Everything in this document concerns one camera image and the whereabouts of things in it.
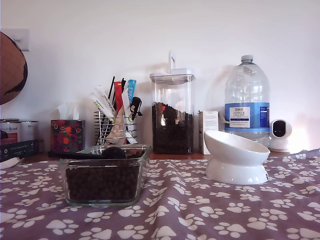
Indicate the black measuring scoop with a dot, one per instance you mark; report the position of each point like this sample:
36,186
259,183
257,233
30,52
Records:
115,153

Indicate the white tilted cat bowl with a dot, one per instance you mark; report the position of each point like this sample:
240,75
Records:
235,172

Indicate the clear kibble canister white lid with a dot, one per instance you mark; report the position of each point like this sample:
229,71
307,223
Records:
172,135

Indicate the black clip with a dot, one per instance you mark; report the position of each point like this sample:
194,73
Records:
136,105

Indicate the blue sachet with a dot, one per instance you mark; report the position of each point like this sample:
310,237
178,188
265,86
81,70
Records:
132,87

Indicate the white carton box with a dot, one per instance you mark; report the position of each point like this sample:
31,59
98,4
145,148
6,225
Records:
208,120

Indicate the white sachet red print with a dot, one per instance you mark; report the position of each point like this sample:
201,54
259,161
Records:
105,96

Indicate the white sachet green print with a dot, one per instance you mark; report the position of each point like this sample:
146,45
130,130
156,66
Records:
100,103

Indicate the glass container of kibble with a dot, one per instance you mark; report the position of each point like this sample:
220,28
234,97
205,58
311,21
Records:
100,185

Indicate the white tissue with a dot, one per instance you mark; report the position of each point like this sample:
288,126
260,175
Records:
67,110

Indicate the large clear water bottle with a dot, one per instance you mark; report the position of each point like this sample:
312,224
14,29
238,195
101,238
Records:
247,87

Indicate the purple paw print cloth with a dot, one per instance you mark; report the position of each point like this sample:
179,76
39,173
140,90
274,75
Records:
175,212

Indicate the floral tissue box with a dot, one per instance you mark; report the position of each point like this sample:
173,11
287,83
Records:
67,136

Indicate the tin can white label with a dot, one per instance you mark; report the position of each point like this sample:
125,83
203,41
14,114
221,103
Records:
28,130

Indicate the dark green printed box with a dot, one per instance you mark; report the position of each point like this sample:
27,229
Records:
17,150

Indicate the tin can dark label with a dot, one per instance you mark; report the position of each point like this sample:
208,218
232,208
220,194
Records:
10,132

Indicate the round wooden board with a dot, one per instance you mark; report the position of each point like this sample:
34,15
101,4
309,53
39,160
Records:
10,70

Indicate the small white round camera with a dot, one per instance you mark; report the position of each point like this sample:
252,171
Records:
280,142

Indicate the white wall switch plate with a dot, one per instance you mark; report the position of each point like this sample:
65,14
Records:
23,37

